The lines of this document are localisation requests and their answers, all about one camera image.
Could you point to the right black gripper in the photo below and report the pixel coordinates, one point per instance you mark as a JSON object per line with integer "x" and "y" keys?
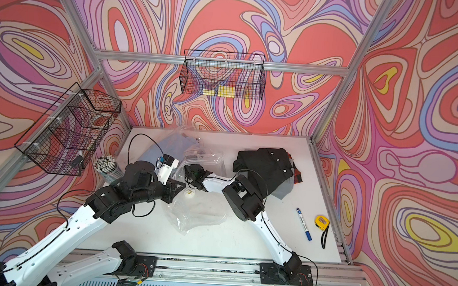
{"x": 197, "y": 176}

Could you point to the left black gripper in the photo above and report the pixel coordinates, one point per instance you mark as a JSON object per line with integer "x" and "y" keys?
{"x": 168, "y": 190}

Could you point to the clear plastic vacuum bag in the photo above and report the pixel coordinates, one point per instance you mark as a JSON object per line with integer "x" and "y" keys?
{"x": 193, "y": 208}

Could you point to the black button shirt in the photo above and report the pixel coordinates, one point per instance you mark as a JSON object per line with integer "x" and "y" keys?
{"x": 267, "y": 168}

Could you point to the grey button shirt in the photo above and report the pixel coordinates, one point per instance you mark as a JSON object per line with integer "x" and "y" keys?
{"x": 284, "y": 189}

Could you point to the red black plaid shirt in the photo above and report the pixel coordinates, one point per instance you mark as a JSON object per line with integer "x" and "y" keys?
{"x": 297, "y": 174}

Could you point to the light blue shirt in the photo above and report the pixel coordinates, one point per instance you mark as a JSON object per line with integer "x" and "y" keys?
{"x": 174, "y": 145}

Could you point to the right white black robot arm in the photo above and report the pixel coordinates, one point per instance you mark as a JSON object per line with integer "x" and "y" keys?
{"x": 248, "y": 204}

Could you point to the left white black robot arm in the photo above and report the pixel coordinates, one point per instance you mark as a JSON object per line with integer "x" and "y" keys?
{"x": 38, "y": 266}

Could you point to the yellow sticky note pads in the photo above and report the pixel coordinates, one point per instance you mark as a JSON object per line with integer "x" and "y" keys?
{"x": 221, "y": 91}

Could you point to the blue marker pen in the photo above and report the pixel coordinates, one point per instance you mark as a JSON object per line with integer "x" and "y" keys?
{"x": 303, "y": 224}

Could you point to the yellow tape measure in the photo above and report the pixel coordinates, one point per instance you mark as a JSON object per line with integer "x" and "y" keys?
{"x": 322, "y": 222}

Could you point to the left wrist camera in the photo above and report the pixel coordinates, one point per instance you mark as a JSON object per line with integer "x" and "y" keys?
{"x": 165, "y": 166}

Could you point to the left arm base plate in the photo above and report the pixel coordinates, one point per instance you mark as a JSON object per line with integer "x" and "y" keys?
{"x": 142, "y": 267}

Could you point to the back black wire basket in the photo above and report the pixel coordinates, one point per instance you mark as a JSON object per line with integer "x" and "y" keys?
{"x": 206, "y": 69}

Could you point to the black wire basket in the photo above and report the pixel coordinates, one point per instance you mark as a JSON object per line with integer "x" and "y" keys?
{"x": 65, "y": 137}
{"x": 206, "y": 69}

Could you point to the left black wire basket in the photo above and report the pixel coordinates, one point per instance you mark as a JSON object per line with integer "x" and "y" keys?
{"x": 65, "y": 137}

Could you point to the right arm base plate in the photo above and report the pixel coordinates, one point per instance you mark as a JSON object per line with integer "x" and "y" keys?
{"x": 272, "y": 274}

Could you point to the aluminium frame rail front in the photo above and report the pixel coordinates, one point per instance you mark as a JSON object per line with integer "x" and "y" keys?
{"x": 203, "y": 276}

